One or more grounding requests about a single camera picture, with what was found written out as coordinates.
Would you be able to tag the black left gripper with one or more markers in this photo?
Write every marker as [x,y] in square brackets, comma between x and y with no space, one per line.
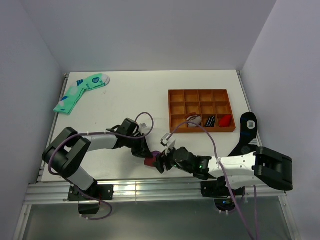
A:
[142,151]

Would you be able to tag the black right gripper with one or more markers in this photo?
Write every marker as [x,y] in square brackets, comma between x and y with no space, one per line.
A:
[163,158]

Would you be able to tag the maroon purple orange sock pair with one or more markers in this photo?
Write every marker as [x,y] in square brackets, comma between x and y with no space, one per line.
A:
[148,161]

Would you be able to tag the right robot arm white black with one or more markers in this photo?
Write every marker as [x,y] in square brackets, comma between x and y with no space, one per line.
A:
[263,166]

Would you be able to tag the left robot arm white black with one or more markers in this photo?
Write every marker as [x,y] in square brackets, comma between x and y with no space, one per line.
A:
[66,153]

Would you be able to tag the rolled white maroon sock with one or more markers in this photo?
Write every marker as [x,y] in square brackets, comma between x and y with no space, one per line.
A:
[194,120]

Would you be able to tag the rolled black white striped sock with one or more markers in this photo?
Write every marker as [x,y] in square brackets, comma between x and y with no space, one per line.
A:
[210,122]

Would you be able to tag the orange compartment tray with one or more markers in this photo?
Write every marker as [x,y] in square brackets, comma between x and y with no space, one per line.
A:
[205,102]

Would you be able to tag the rolled red sock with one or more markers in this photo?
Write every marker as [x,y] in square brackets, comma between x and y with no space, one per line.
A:
[225,121]

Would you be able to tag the mint green sock pair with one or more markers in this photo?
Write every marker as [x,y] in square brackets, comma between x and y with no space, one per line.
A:
[77,89]

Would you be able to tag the black blue sock pair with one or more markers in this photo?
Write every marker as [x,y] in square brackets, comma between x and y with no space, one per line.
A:
[248,135]

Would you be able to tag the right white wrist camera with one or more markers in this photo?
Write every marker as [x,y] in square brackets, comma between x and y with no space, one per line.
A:
[168,142]

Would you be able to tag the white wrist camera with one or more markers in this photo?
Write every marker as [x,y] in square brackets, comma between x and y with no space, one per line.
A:
[168,142]
[142,127]

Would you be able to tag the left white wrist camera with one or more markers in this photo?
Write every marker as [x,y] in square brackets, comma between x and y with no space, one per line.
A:
[142,127]

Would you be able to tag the aluminium table front rail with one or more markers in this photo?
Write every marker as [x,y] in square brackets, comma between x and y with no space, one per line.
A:
[160,189]

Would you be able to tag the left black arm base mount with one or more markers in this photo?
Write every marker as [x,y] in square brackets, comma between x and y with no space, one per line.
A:
[89,200]

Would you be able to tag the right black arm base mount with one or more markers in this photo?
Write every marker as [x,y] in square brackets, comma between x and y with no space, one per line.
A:
[217,190]

